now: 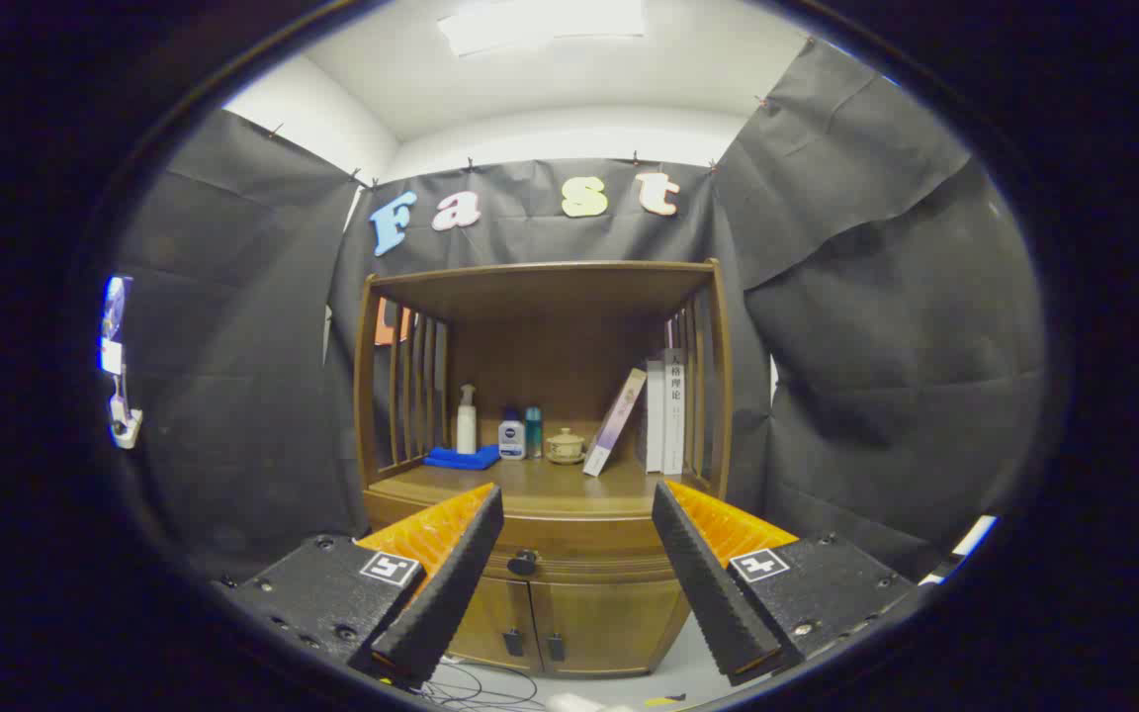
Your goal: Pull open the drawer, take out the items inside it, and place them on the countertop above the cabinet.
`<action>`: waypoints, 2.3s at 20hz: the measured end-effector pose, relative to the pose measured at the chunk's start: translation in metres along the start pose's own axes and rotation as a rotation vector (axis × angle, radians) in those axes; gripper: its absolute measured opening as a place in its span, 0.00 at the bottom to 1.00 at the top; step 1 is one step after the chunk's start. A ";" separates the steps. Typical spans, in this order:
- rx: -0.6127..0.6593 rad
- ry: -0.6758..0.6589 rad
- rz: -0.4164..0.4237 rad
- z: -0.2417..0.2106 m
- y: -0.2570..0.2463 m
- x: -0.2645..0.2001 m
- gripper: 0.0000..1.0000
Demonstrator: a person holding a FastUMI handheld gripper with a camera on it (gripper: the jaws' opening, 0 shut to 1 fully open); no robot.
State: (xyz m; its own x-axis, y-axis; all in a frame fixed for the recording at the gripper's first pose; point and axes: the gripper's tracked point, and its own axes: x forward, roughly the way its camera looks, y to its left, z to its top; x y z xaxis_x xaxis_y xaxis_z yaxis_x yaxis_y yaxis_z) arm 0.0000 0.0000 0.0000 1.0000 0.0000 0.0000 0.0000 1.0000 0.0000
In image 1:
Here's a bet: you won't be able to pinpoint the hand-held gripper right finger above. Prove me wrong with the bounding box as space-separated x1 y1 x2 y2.
651 480 926 686

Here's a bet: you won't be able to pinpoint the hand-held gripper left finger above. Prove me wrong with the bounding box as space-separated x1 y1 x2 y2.
219 483 506 688

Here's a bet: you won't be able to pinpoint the wooden drawer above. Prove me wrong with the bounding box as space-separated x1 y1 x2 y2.
364 491 704 584

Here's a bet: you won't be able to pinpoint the wooden cabinet door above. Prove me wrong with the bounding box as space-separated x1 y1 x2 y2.
446 574 543 673
530 578 691 676

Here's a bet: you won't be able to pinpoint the wooden countertop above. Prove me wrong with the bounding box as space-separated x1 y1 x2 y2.
369 450 719 520

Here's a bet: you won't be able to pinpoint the wooden cabinet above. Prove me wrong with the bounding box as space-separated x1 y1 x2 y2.
352 260 734 678

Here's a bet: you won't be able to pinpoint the blue folded cloth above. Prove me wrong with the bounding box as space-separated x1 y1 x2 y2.
423 445 501 471

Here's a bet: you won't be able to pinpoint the white book with black characters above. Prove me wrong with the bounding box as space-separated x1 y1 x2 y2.
663 348 687 476

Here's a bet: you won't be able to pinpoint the plain white book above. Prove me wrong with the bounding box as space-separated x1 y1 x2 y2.
646 359 666 473

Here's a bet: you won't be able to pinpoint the purple and white book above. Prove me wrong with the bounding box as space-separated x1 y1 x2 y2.
582 368 648 478

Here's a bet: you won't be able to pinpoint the white hanging object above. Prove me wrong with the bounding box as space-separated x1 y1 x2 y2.
100 275 143 451

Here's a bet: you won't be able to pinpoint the black floor cables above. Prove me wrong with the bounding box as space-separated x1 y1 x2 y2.
421 658 551 709

